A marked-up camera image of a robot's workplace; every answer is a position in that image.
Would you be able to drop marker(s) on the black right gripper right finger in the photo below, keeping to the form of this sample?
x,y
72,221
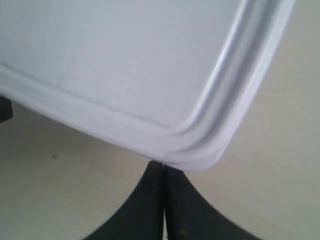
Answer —
x,y
189,216

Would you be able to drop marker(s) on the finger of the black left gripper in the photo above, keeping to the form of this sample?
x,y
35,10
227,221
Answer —
x,y
6,109

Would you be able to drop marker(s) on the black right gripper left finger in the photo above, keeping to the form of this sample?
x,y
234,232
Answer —
x,y
141,217

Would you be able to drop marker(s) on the white lidded plastic container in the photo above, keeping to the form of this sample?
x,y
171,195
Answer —
x,y
167,79

